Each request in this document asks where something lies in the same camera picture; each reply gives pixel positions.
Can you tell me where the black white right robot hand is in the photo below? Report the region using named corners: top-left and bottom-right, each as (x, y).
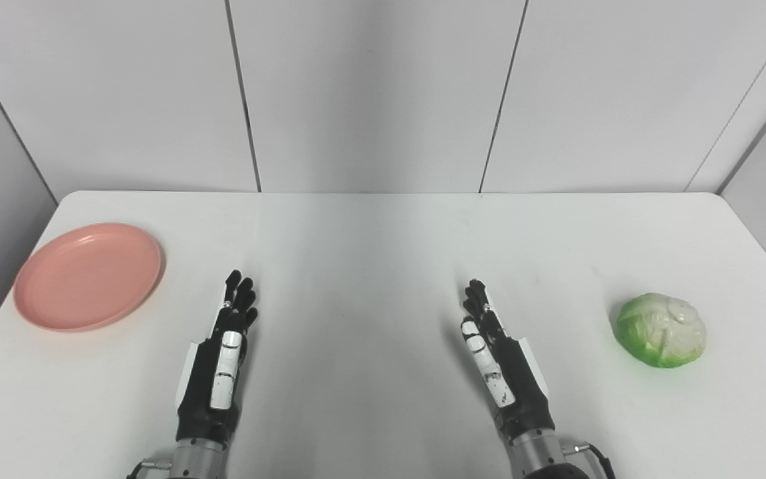
top-left (461, 278), bottom-right (557, 442)

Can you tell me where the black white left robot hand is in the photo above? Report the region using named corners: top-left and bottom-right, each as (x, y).
top-left (176, 269), bottom-right (259, 445)

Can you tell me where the green white cabbage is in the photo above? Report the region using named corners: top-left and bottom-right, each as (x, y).
top-left (616, 293), bottom-right (707, 369)

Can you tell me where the pink round plate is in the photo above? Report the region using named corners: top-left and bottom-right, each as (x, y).
top-left (13, 222), bottom-right (164, 333)

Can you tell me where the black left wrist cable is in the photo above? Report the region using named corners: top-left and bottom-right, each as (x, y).
top-left (126, 456), bottom-right (175, 479)

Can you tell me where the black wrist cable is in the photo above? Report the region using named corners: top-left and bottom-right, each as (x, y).
top-left (126, 456), bottom-right (175, 479)
top-left (563, 442), bottom-right (616, 479)

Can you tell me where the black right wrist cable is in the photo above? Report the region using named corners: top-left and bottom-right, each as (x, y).
top-left (563, 442), bottom-right (616, 479)

